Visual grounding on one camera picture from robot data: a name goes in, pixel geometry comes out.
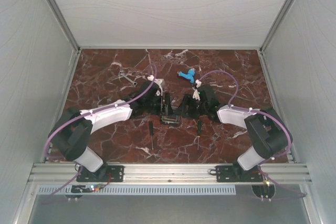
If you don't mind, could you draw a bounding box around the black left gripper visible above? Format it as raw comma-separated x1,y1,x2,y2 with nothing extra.
145,92,173,116

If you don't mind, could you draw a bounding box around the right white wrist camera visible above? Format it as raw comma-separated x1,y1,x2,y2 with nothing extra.
192,80,202,101

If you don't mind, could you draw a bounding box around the blue glue gun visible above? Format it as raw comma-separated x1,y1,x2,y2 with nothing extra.
177,68,195,84

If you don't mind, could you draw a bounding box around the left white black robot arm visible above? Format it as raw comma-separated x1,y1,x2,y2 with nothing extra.
47,76,165,181

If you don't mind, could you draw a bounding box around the yellow black handle screwdriver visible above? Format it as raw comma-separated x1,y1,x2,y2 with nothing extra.
197,120,202,149

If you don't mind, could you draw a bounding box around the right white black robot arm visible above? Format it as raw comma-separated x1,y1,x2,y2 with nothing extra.
175,84,292,181

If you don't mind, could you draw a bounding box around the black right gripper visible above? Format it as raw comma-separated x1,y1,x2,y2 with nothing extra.
174,94,207,120

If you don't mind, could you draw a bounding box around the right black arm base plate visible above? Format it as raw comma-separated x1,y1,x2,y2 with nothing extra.
208,165,264,183

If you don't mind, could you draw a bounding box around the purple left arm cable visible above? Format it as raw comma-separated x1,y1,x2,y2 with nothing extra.
40,63,158,205

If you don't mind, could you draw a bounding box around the aluminium front rail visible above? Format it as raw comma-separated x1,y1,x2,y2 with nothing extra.
28,163,312,185

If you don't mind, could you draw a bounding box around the silver ratchet wrench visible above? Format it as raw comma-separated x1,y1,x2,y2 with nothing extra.
119,71,138,87

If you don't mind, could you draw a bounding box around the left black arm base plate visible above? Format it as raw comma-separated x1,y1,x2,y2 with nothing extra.
76,165,124,183

